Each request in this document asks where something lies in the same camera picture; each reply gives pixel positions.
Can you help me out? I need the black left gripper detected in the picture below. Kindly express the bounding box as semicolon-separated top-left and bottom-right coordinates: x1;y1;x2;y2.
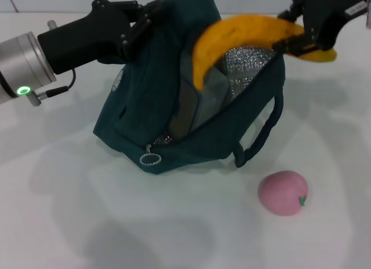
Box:
37;0;166;76

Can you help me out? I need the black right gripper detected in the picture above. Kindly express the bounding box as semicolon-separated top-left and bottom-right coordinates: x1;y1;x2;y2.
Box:
271;0;371;58

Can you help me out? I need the yellow banana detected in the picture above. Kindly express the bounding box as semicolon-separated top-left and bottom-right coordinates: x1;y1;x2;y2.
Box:
192;14;339;92

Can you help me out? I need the dark teal insulated lunch bag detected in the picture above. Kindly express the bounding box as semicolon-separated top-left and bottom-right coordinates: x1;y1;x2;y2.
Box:
92;0;287;176

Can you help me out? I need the clear lunch box blue seal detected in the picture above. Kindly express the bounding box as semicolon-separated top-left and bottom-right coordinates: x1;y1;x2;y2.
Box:
168;45;228;140

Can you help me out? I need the pink toy peach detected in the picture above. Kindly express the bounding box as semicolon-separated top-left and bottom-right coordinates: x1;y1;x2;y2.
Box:
257;170;309;217

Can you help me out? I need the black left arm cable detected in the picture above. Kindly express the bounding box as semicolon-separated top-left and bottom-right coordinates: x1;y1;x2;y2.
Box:
43;68;77;97

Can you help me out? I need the silver zipper pull ring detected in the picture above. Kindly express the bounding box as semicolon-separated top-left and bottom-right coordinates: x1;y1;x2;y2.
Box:
139;144;161;166

